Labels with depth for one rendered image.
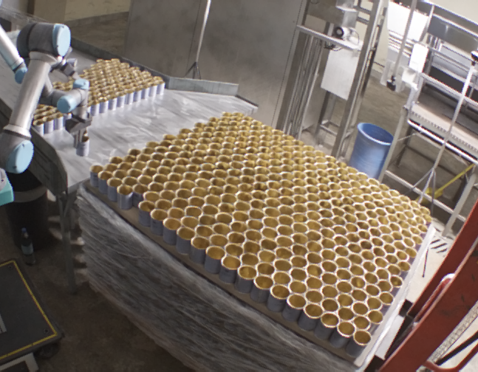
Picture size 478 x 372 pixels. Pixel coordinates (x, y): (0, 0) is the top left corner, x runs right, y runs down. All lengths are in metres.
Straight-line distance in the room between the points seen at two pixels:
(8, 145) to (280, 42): 3.29
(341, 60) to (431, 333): 3.26
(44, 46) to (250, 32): 3.22
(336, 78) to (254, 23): 1.00
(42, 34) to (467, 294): 1.66
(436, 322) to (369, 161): 3.24
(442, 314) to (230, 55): 3.75
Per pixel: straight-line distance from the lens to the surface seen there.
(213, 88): 3.03
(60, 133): 2.40
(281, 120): 4.37
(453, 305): 1.41
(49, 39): 1.43
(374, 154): 4.47
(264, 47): 4.32
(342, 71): 4.28
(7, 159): 1.37
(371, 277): 1.66
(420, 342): 1.54
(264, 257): 1.60
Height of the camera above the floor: 2.23
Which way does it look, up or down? 33 degrees down
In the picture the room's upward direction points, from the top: 13 degrees clockwise
